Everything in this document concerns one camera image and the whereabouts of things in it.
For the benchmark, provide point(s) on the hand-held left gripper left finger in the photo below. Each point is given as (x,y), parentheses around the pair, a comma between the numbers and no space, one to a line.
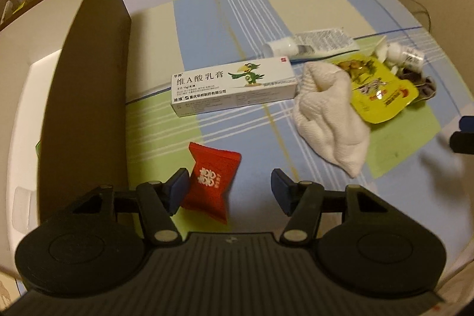
(177,188)

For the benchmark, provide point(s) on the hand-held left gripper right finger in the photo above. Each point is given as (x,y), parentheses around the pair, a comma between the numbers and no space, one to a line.
(281,190)

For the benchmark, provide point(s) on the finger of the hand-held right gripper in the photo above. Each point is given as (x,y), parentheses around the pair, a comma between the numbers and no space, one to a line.
(463,142)
(467,122)

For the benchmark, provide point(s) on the red candy packet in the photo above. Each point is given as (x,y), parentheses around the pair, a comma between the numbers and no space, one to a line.
(211,182)

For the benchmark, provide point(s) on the dark hair clip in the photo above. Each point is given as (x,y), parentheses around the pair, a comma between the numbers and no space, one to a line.
(426,88)

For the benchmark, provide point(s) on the white sock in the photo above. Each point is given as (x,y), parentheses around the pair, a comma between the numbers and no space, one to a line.
(326,123)

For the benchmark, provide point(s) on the yellow snack pouch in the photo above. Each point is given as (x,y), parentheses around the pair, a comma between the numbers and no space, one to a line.
(381,97)

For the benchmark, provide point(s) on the white ointment box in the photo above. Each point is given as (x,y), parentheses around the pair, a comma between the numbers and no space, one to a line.
(229,90)

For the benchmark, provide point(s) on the white cardboard box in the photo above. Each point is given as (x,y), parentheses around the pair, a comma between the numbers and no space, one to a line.
(92,79)

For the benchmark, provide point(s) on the small white bottle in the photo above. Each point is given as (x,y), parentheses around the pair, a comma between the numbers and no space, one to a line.
(407,57)

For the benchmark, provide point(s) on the white cream tube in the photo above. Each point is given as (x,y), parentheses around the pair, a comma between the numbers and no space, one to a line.
(322,42)

